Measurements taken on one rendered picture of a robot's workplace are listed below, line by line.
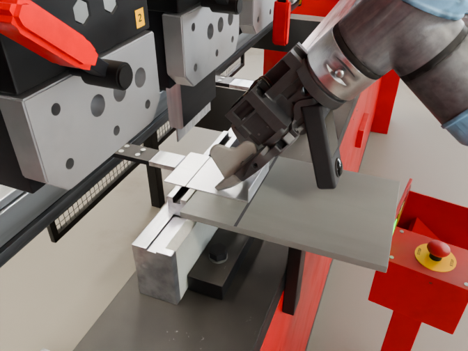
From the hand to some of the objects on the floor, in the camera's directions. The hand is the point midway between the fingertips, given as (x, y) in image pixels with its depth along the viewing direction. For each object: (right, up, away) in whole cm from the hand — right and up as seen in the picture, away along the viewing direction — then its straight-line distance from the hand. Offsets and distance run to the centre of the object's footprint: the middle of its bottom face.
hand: (234, 175), depth 62 cm
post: (-38, -15, +156) cm, 161 cm away
